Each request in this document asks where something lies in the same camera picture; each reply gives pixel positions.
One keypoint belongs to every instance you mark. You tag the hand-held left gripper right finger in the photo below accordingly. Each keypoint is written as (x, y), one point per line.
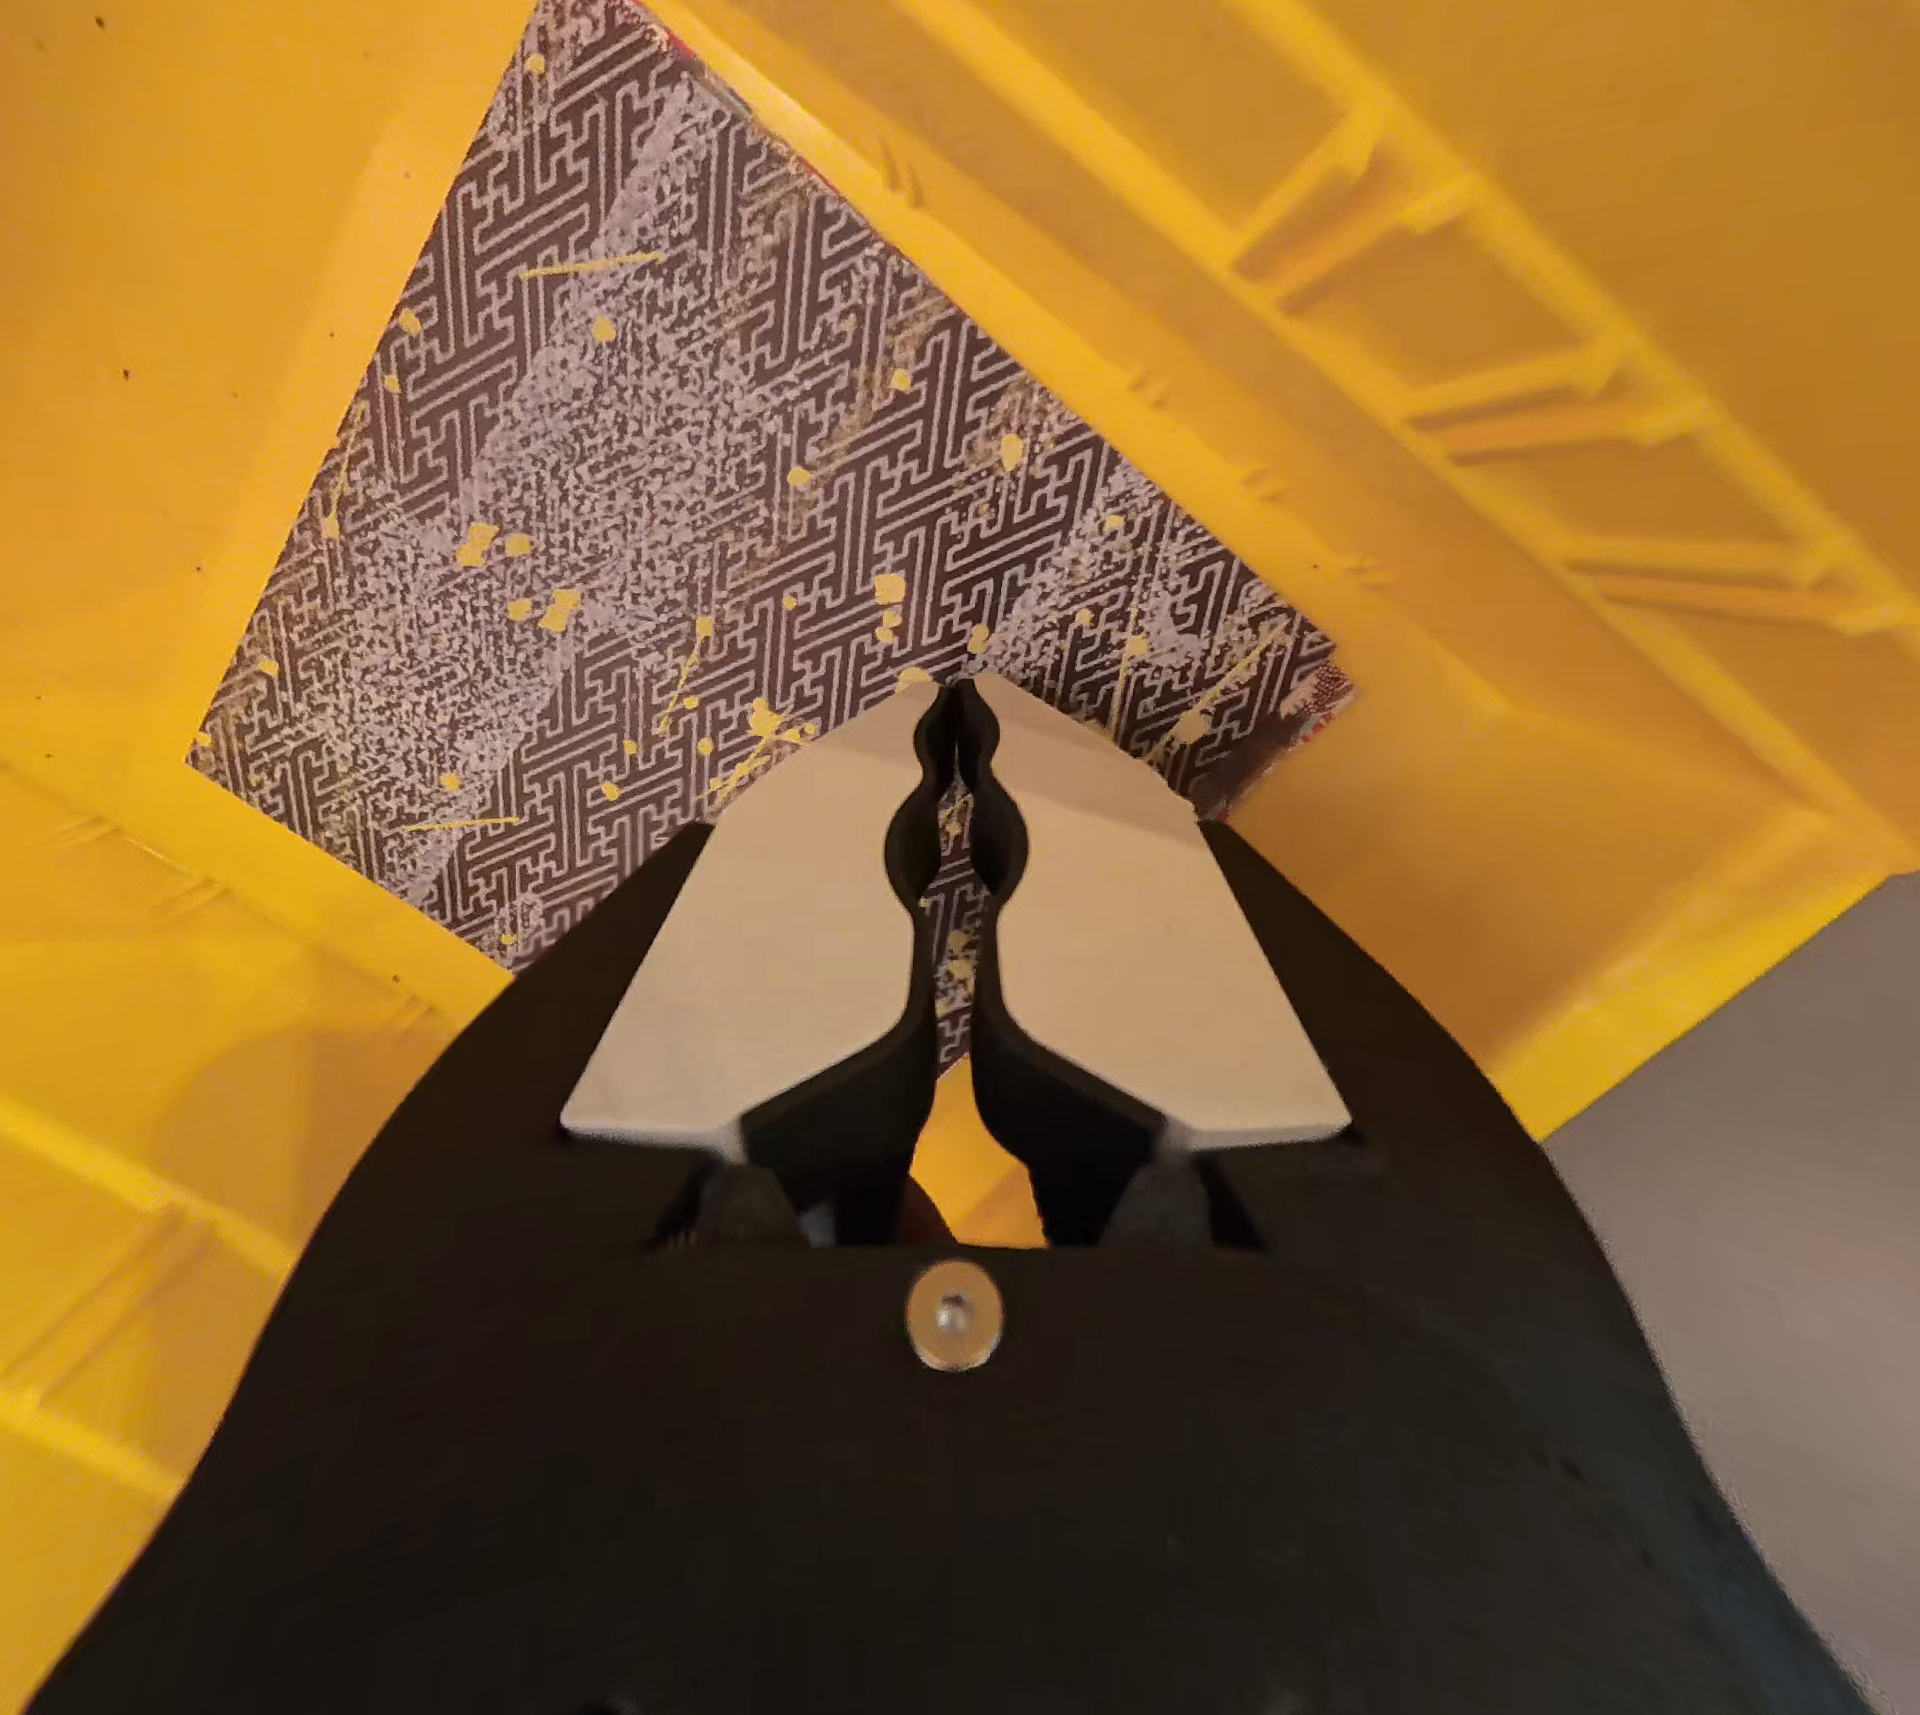
(1155, 967)

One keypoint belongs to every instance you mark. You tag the large yellow plastic bin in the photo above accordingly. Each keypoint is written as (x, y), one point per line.
(1501, 21)

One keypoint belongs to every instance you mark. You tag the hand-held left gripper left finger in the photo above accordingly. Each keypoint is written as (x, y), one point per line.
(764, 951)

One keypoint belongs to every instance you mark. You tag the maze pattern gold splatter paper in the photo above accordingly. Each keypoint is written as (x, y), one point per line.
(644, 471)

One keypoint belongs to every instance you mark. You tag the dark red patterned paper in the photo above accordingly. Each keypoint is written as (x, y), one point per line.
(1328, 699)

